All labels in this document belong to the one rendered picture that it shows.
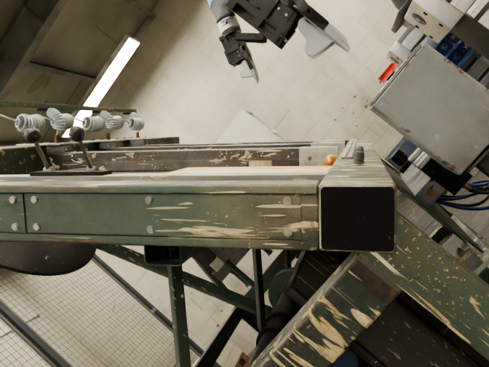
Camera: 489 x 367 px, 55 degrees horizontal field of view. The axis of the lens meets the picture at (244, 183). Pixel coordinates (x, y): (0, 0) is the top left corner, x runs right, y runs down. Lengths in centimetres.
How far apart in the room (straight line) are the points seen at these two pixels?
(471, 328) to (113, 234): 61
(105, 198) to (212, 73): 611
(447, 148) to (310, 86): 594
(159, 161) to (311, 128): 506
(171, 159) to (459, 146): 111
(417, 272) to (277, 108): 598
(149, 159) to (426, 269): 114
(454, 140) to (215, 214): 39
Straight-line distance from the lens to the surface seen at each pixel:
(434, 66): 76
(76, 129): 114
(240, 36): 179
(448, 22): 98
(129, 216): 86
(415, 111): 75
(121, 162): 175
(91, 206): 90
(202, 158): 163
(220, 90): 688
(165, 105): 713
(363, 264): 79
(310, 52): 80
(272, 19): 81
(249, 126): 532
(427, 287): 80
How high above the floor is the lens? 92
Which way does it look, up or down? 6 degrees up
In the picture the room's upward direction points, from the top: 50 degrees counter-clockwise
